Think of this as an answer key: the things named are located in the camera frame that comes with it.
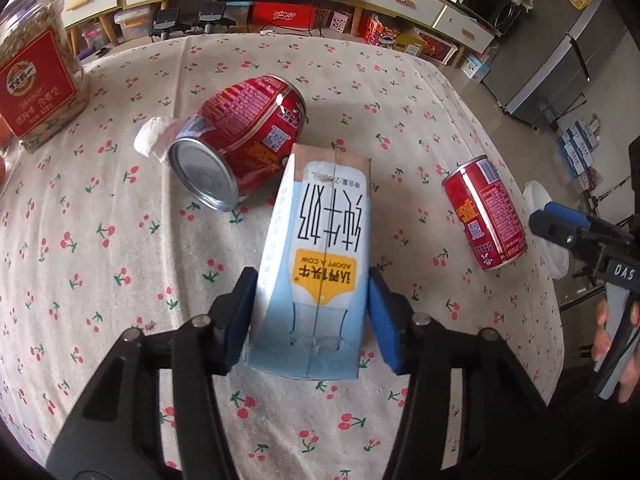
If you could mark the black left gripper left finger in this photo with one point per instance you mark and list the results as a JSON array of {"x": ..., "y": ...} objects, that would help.
[{"x": 113, "y": 431}]

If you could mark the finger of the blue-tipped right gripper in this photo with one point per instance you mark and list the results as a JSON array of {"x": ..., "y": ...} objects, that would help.
[{"x": 570, "y": 215}]

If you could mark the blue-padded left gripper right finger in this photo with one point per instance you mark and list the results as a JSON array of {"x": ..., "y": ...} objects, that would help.
[{"x": 471, "y": 410}]

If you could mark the small red drink can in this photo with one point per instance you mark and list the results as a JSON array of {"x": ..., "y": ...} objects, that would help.
[{"x": 488, "y": 216}]

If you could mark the white milk carton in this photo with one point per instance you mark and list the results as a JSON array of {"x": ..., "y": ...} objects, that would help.
[{"x": 312, "y": 285}]

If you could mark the white tissue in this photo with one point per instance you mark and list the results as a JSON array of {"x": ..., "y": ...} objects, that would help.
[{"x": 155, "y": 137}]

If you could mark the large red tin can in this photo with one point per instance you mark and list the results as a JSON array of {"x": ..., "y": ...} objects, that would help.
[{"x": 238, "y": 140}]

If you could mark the person's right hand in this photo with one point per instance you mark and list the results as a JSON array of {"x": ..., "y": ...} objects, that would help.
[{"x": 615, "y": 348}]

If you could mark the grey refrigerator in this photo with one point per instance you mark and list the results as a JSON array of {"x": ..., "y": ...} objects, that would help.
[{"x": 550, "y": 56}]

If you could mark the cherry print tablecloth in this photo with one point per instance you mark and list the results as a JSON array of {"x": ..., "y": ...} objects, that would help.
[{"x": 97, "y": 238}]

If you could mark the black microwave oven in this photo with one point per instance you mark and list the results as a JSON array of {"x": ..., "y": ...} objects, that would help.
[{"x": 498, "y": 15}]

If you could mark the red gift box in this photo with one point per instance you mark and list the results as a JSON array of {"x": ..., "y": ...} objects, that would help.
[{"x": 283, "y": 14}]

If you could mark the seed jar with red label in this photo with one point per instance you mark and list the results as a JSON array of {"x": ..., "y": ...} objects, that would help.
[{"x": 43, "y": 84}]

